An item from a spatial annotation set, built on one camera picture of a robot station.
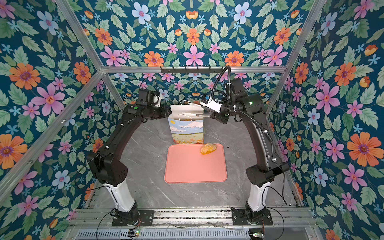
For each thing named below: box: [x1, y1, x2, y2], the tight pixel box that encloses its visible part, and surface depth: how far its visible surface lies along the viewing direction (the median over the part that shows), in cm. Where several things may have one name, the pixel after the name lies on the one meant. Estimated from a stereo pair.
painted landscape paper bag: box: [168, 99, 204, 145], surface depth 91 cm
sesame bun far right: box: [200, 143, 217, 155], surface depth 96 cm
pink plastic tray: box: [164, 143, 228, 184], surface depth 93 cm
